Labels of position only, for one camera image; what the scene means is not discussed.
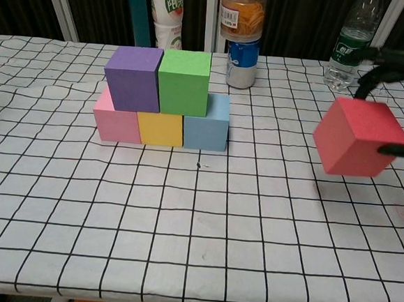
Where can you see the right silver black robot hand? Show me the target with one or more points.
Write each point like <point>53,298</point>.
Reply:
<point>401,58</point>

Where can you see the red foam cube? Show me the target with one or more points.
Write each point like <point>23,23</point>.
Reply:
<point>353,142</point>

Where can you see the green foam cube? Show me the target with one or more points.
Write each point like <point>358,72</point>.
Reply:
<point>184,90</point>

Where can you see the yellow foam cube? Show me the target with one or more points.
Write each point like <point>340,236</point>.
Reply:
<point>160,130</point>

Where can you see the purple foam cube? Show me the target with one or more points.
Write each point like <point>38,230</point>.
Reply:
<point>133,86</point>

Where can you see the pink foam cube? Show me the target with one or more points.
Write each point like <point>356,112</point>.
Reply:
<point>118,127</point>

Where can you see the clear water bottle green label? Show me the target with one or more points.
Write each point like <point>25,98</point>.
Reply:
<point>348,50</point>

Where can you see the blue silver drink can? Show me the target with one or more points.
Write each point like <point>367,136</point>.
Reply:
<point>242,65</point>

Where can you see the clear jar of rubber bands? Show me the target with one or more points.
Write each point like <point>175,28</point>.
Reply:
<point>242,16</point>

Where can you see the light blue foam cube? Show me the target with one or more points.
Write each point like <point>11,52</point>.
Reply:
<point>207,130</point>

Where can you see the white drink bottle yellow cap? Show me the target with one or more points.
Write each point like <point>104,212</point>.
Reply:
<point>169,15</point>

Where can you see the teal cylinder container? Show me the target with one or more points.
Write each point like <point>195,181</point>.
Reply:
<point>139,16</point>

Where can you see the white black checked tablecloth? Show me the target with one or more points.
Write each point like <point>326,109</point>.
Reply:
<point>195,234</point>

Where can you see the white partition post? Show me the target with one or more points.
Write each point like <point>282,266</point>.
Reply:
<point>212,19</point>
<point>390,22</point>
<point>61,7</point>

